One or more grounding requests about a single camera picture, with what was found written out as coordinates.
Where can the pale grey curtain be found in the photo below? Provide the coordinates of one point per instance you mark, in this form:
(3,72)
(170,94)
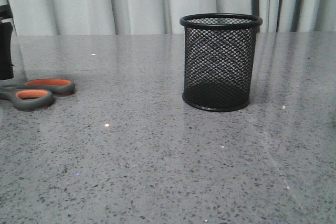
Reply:
(109,17)

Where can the grey orange handled scissors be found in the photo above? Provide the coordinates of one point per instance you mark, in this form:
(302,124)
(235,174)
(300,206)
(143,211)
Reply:
(36,94)

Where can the black mesh pen cup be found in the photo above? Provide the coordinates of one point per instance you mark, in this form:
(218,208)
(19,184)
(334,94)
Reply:
(218,60)

